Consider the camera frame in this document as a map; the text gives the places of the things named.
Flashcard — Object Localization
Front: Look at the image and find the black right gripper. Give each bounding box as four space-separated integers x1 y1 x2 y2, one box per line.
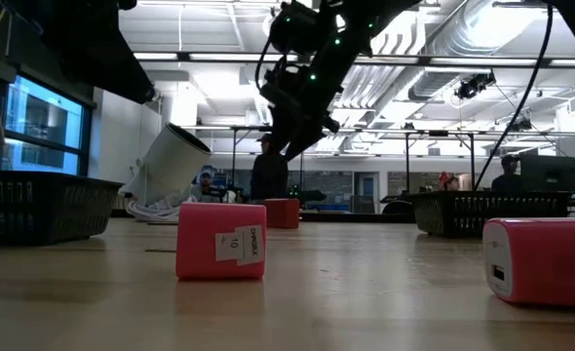
260 80 342 161

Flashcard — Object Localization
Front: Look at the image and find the red rectangular block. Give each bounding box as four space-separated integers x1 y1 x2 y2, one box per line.
263 197 301 230

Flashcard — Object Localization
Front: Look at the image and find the pink charger with paper label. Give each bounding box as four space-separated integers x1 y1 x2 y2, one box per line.
175 202 268 281

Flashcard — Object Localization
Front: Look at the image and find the pink charger with white face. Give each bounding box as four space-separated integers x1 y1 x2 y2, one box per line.
481 217 575 309

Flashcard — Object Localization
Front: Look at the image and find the white cylindrical lamp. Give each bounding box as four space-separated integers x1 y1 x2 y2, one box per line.
129 122 212 207

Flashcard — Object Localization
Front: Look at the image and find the black chair back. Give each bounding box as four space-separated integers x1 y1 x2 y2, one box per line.
381 199 414 215

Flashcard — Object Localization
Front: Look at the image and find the overhead bar with light strips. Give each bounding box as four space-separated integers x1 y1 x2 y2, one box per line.
134 50 575 68

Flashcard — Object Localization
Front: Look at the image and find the black plastic mesh basket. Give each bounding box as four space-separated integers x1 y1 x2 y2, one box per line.
0 169 125 247
405 190 574 241

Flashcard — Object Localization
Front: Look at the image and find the blue lit window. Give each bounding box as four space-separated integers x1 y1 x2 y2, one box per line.
0 72 94 176

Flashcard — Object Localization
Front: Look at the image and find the black monitor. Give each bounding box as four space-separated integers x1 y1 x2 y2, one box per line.
519 154 575 194

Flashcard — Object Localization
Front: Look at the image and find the black background rig frame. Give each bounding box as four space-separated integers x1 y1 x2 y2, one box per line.
402 129 477 195
197 125 305 192

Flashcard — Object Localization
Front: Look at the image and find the coiled white cable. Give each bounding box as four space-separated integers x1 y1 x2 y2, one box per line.
125 192 199 223

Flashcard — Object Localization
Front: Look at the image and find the black ceiling camera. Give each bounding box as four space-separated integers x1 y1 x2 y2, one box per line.
455 71 496 101
507 116 535 133

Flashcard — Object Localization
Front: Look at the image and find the silver ventilation duct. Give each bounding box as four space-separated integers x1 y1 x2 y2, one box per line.
406 0 552 101

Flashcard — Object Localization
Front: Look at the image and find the long black arm cable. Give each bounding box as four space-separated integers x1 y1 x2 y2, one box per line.
473 2 556 192

